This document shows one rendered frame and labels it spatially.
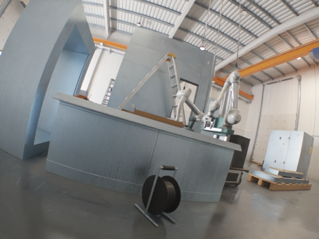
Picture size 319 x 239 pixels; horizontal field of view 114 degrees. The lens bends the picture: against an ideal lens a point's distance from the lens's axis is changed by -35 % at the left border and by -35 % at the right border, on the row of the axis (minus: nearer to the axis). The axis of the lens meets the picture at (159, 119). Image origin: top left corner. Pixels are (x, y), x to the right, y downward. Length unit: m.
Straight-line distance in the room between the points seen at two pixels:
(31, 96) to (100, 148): 0.74
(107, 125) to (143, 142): 0.31
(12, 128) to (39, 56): 0.67
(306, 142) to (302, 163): 0.95
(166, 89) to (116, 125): 3.07
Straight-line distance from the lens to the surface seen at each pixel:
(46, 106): 2.54
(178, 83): 3.53
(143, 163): 1.32
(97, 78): 13.07
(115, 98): 4.03
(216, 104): 2.15
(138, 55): 4.35
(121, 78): 4.12
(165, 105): 4.13
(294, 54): 10.61
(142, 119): 1.22
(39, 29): 1.72
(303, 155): 8.23
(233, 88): 2.35
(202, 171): 1.55
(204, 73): 4.76
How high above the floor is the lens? 0.57
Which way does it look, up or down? 4 degrees up
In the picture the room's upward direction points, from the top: 15 degrees clockwise
